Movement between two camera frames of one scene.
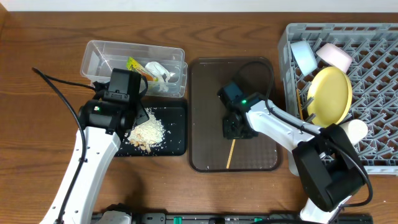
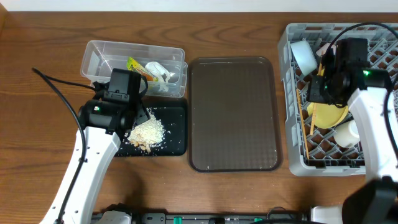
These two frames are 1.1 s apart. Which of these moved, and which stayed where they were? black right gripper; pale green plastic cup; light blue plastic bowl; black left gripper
Moved: black right gripper
Stayed: pale green plastic cup; black left gripper; light blue plastic bowl
